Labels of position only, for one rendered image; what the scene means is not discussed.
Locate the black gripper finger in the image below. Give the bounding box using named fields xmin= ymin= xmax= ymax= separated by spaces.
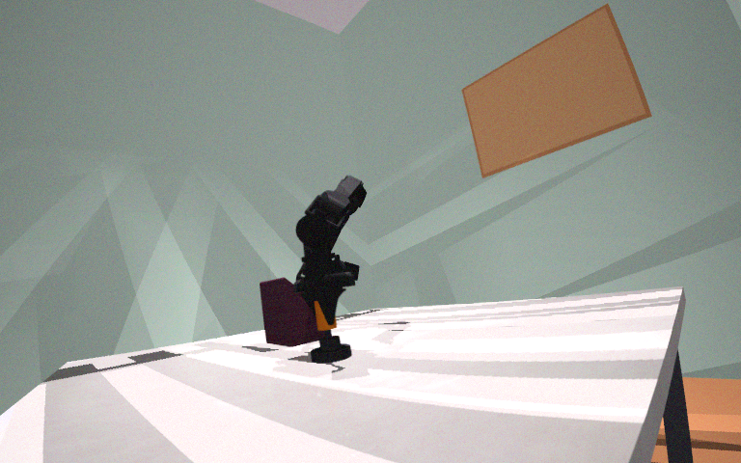
xmin=300 ymin=292 xmax=317 ymax=316
xmin=315 ymin=289 xmax=346 ymax=325

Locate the orange cylindrical knob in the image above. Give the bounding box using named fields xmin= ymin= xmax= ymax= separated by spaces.
xmin=315 ymin=301 xmax=338 ymax=331

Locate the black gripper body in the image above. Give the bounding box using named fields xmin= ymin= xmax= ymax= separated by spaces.
xmin=293 ymin=249 xmax=355 ymax=293

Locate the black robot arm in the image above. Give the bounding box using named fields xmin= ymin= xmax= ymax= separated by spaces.
xmin=296 ymin=175 xmax=367 ymax=281

